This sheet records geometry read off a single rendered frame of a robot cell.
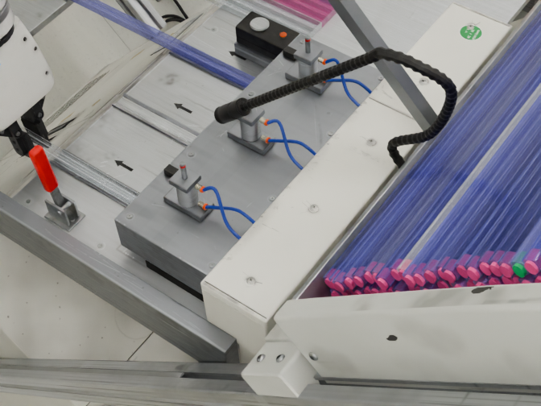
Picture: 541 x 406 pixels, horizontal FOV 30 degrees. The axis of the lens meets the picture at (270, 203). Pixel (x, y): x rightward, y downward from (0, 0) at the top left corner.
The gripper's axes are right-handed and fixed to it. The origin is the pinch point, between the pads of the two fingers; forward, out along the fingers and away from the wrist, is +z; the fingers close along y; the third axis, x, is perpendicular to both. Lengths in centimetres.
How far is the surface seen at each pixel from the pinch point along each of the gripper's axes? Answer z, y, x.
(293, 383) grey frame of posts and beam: -2, -13, -50
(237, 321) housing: 2.9, -7.9, -37.6
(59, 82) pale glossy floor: 58, 52, 76
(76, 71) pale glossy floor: 58, 57, 76
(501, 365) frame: -16, -12, -69
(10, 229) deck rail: 4.0, -9.9, -5.2
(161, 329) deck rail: 8.6, -9.9, -27.2
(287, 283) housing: 0.2, -3.2, -41.0
